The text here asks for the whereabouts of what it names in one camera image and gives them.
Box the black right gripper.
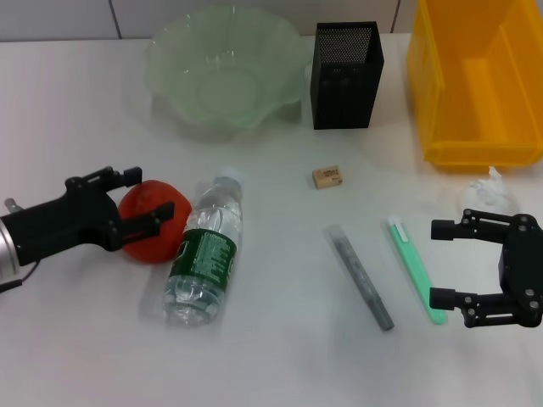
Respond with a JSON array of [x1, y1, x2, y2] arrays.
[[428, 208, 543, 330]]

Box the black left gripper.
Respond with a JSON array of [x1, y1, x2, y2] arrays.
[[0, 166, 176, 267]]

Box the red orange fruit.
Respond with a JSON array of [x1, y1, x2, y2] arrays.
[[117, 180, 193, 265]]

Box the mint green pen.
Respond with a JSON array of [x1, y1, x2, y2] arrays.
[[386, 215, 449, 326]]

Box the white paper ball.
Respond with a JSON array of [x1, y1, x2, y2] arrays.
[[460, 166, 517, 217]]

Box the clear green-label water bottle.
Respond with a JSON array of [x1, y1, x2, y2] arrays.
[[163, 165, 246, 328]]

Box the grey marker pen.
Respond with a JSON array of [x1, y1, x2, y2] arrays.
[[325, 223, 395, 332]]

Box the small tan eraser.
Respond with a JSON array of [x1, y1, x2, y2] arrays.
[[311, 167, 343, 190]]

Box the green glass fruit plate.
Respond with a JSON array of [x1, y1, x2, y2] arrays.
[[145, 3, 313, 141]]

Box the black mesh pen holder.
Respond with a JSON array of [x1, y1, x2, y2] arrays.
[[309, 20, 385, 131]]

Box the yellow plastic bin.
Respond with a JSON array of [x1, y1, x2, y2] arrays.
[[406, 0, 543, 173]]

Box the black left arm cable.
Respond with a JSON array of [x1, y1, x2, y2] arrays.
[[0, 259, 42, 293]]

